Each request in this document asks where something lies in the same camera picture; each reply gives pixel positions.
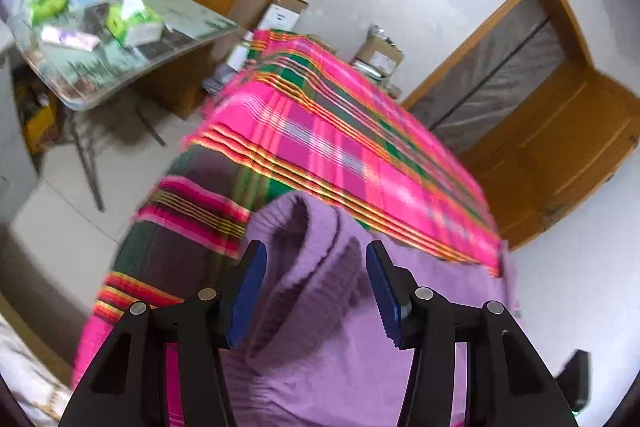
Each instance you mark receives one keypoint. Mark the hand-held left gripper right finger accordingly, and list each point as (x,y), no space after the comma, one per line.
(382,297)

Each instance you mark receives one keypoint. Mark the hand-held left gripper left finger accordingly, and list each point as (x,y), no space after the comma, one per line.
(247,297)

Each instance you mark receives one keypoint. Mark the purple sweater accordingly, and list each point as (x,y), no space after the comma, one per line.
(320,332)

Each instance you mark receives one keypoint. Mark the pink green plaid cloth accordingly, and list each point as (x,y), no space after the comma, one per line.
(320,122)

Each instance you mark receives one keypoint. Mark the wooden door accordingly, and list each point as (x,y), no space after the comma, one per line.
(550,147)

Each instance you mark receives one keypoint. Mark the white floral bedding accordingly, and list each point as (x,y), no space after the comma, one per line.
(25,372)

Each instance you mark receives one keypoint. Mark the open brown cardboard box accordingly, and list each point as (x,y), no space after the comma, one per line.
(380,54)

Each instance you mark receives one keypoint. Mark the clear plastic door curtain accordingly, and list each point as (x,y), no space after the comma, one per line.
(495,72)

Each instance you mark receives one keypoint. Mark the folding table with printed top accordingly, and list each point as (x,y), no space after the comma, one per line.
(165,52)

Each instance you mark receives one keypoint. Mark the yellow bag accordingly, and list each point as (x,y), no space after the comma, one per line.
(37,122)

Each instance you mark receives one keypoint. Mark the small white cardboard box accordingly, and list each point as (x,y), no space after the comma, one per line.
(282,14)

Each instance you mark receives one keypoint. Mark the green tissue box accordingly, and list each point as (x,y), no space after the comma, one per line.
(135,24)

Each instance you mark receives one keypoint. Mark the pink white packet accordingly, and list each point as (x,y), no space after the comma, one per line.
(70,38)

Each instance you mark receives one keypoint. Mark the green packet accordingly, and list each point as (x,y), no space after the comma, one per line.
(47,4)

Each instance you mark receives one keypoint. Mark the wooden door frame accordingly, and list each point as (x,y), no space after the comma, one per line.
(565,2)

